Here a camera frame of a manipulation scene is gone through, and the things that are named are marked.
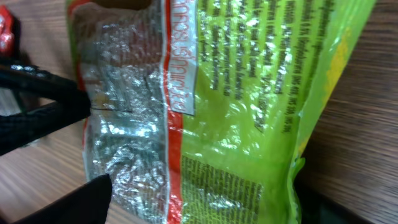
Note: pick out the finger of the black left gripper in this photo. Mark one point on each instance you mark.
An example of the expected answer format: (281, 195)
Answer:
(21, 129)
(42, 87)

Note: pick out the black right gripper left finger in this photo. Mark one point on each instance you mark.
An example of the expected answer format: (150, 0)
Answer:
(88, 204)

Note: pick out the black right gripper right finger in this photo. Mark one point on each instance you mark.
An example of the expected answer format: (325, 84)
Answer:
(317, 209)

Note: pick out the red stick sachet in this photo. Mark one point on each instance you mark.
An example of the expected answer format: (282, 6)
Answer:
(7, 35)

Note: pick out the green snack bag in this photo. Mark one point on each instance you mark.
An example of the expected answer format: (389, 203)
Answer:
(201, 109)

